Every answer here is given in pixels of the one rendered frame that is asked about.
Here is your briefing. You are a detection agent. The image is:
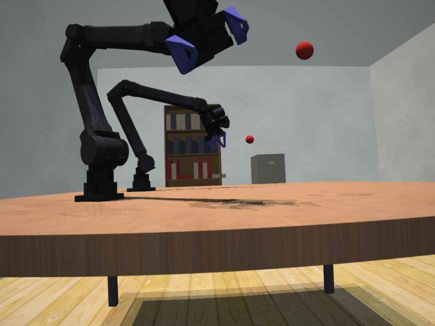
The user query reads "red sphere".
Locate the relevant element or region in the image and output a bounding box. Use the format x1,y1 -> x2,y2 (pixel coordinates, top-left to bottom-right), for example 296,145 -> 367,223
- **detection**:
295,41 -> 314,60
245,135 -> 254,144

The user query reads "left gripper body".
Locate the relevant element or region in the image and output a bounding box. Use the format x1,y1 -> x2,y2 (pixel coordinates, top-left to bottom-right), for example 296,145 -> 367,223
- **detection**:
204,121 -> 225,143

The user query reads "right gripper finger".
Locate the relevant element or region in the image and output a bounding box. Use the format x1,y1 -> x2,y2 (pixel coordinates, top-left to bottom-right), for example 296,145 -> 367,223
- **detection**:
165,35 -> 199,75
223,6 -> 250,46

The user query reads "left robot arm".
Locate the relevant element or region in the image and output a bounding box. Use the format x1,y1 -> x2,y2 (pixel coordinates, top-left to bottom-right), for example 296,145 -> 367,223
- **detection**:
106,79 -> 230,192

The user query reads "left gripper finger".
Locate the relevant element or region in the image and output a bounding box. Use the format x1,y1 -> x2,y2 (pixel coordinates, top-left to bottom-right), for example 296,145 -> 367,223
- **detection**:
214,133 -> 226,148
204,138 -> 218,153

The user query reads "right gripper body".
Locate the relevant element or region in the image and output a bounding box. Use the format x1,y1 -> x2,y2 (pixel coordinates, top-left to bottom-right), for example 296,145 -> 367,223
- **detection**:
176,10 -> 234,70

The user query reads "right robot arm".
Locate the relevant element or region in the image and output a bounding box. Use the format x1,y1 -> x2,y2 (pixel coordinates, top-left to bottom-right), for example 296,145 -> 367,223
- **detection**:
60,0 -> 218,202

